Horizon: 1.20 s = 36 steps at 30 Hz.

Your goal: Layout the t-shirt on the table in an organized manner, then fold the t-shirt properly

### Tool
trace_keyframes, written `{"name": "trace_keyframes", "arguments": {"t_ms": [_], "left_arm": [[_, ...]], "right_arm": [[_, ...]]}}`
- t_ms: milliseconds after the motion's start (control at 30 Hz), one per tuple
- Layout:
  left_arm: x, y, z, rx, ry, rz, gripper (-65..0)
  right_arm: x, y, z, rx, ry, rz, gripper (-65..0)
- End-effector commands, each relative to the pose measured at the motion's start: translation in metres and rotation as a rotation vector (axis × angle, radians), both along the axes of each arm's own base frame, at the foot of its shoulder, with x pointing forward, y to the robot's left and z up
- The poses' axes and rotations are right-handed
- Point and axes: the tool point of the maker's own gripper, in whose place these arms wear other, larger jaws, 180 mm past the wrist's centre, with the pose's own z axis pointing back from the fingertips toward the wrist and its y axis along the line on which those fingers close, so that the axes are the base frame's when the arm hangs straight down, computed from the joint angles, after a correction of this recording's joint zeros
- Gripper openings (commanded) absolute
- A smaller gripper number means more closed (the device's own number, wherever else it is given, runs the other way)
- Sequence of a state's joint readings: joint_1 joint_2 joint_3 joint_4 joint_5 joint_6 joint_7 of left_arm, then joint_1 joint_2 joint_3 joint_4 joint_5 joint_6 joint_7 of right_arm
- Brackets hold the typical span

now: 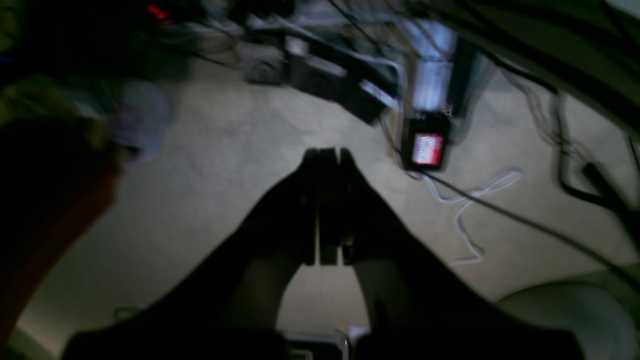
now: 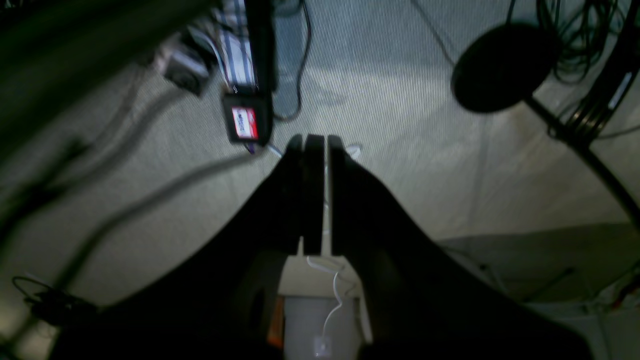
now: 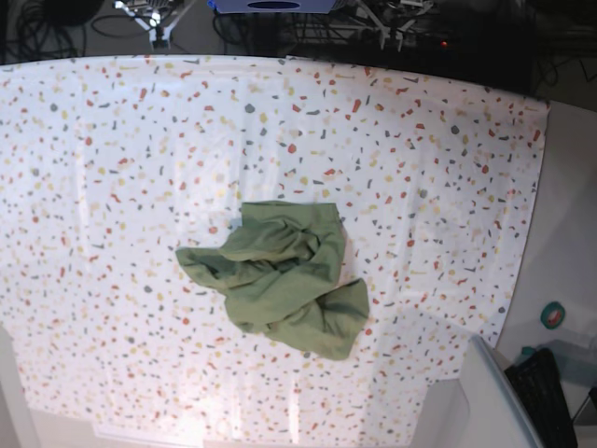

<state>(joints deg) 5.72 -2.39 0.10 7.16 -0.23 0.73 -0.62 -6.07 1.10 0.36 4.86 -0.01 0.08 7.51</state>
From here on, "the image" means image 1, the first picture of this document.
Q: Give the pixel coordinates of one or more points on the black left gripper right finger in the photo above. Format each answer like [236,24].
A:
[418,307]

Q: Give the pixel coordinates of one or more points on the black power strip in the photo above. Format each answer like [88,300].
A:
[363,85]

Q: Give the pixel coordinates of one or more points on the aluminium frame post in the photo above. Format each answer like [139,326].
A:
[447,74]

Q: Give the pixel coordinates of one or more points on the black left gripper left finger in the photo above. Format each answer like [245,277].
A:
[227,307]

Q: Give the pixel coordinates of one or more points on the black box red label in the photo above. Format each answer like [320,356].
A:
[424,141]

